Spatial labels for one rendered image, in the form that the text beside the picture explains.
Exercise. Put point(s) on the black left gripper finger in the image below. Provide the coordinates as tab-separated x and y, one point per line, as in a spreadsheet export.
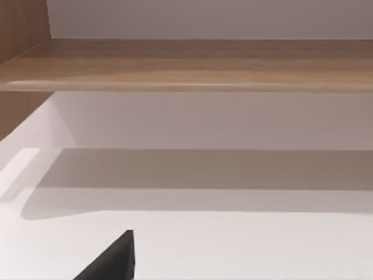
119	259

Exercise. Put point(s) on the wooden open shelf unit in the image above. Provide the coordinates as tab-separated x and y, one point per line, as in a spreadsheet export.
175	67

